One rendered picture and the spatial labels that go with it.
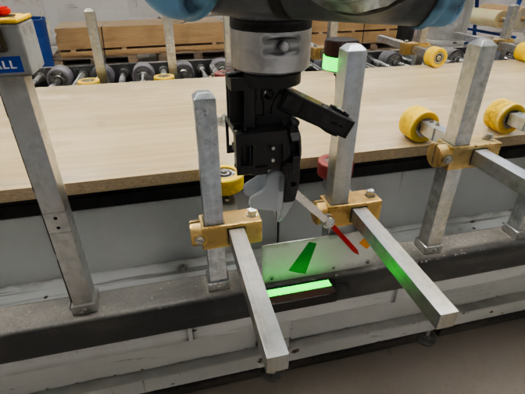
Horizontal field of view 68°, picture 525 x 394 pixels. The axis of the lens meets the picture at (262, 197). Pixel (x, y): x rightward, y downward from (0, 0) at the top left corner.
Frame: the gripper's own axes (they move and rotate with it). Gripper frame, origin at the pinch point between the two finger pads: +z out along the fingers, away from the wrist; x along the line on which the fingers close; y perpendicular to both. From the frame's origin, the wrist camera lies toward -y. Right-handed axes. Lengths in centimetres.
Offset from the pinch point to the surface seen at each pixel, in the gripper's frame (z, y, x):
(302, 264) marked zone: 23.7, -9.5, -14.2
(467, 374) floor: 97, -80, -22
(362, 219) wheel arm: 11.3, -19.5, -10.1
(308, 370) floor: 97, -25, -38
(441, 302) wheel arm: 11.2, -20.3, 12.3
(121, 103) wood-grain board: 7, 27, -85
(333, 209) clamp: 10.9, -15.3, -14.2
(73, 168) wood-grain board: 7, 35, -39
